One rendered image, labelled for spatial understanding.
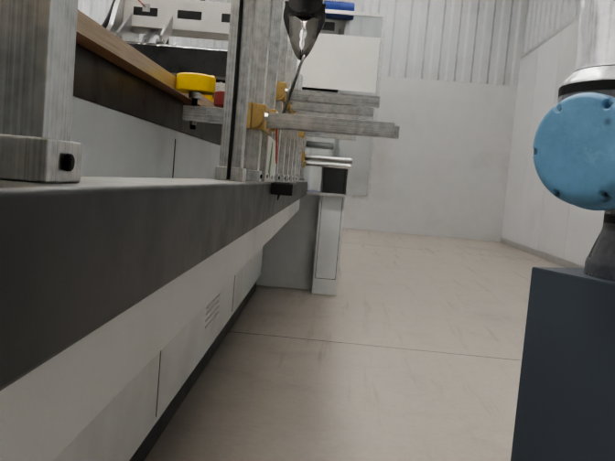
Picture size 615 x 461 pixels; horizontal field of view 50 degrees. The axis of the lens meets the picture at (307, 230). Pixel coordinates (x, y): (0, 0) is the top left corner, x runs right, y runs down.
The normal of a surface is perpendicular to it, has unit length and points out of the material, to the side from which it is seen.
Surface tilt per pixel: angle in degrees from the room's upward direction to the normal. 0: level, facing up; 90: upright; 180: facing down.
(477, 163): 90
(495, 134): 90
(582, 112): 95
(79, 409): 90
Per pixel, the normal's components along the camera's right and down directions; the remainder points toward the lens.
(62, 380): 1.00, 0.09
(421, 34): -0.06, 0.07
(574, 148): -0.77, 0.07
